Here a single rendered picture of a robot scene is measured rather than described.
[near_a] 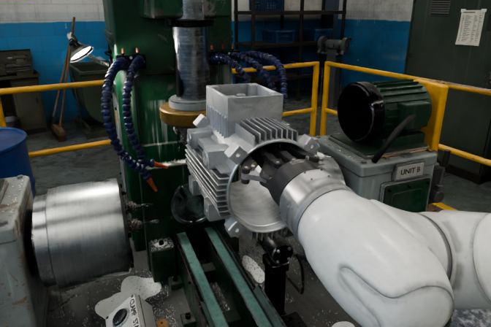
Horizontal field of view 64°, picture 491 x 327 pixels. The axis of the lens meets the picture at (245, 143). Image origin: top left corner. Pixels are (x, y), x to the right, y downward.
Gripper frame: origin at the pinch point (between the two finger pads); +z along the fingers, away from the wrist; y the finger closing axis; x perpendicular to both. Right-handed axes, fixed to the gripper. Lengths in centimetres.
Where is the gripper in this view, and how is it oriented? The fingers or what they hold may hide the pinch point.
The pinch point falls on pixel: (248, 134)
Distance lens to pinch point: 69.0
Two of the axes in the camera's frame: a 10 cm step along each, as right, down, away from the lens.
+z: -3.7, -4.2, 8.3
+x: -0.4, 9.0, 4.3
